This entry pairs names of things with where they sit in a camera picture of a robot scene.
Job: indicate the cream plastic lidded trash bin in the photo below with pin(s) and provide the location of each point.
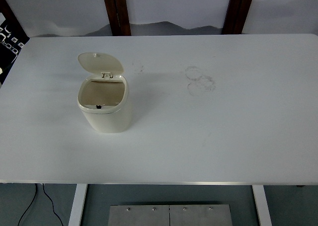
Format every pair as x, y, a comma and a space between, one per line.
109, 121

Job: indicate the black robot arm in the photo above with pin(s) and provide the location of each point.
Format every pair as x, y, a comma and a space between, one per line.
8, 59

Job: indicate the mountain painting screen panel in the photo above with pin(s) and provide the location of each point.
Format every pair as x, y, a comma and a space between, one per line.
62, 10
285, 10
179, 7

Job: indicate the grey metal plate with screws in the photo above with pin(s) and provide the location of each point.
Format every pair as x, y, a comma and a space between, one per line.
139, 217
198, 217

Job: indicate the white table leg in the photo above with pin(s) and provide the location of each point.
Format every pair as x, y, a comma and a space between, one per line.
77, 206
262, 206

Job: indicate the brown wooden screen frame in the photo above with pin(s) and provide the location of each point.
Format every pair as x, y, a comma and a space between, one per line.
237, 10
116, 10

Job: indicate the dark wooden screen post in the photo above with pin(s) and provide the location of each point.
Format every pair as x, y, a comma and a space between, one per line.
5, 6

